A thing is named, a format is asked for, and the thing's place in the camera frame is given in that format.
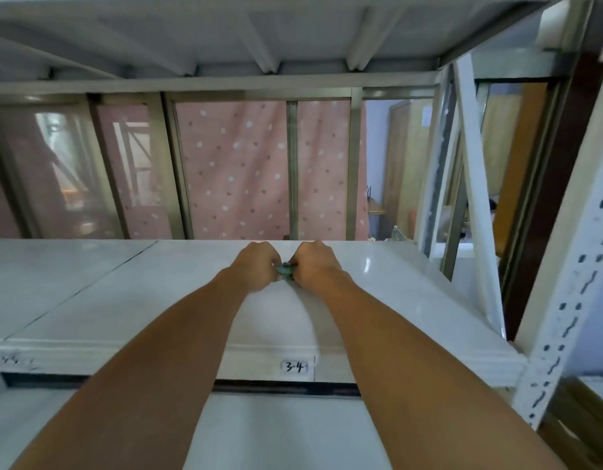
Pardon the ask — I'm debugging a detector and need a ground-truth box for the person's right hand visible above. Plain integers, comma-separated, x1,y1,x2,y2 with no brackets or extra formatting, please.
287,240,354,294

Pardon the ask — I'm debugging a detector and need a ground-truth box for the person's left hand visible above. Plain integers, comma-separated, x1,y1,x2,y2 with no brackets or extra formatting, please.
228,241,284,294

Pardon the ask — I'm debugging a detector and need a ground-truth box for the white metal shelving rack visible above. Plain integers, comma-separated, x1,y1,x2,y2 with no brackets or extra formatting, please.
0,0,603,470

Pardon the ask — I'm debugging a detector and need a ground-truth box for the person's right forearm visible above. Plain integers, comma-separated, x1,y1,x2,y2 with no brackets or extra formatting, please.
325,271,569,470

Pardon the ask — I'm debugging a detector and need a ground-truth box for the person's left forearm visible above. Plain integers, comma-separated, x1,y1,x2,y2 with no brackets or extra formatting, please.
10,271,253,470

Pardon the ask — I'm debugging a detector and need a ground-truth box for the pink dotted curtain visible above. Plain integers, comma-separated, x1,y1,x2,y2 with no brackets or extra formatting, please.
0,100,370,240

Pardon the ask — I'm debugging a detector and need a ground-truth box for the light wooden wardrobe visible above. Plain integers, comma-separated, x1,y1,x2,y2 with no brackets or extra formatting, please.
382,98,434,238

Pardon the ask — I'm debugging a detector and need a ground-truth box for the orange wooden board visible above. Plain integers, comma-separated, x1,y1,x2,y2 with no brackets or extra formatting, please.
492,82,548,258

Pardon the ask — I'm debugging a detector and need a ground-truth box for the dark brown window surround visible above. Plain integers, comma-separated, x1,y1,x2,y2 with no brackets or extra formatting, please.
499,0,603,341

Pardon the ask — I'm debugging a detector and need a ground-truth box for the metal sliding window frame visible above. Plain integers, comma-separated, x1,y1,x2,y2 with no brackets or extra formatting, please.
0,48,576,282

